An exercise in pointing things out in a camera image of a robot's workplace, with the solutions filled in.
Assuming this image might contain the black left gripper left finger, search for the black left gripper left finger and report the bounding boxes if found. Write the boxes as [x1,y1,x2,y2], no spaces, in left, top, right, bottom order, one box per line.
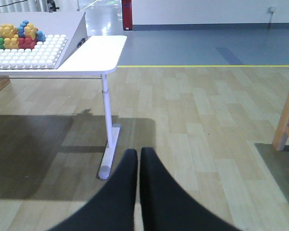
[50,149,138,231]

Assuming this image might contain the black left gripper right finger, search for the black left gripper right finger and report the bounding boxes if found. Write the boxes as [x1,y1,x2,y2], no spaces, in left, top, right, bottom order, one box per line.
[140,147,237,231]

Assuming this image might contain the white tilting desk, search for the white tilting desk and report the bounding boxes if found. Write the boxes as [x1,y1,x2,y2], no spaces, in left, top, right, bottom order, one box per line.
[0,11,127,180]

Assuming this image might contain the colourful building block stack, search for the colourful building block stack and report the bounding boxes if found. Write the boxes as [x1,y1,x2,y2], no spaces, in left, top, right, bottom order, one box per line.
[0,20,46,50]

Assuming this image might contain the red cabinet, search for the red cabinet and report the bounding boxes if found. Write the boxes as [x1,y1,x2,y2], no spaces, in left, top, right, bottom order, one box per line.
[121,0,132,30]

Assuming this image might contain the white studded base plate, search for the white studded base plate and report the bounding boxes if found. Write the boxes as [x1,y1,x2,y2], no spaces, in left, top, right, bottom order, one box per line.
[0,35,68,70]

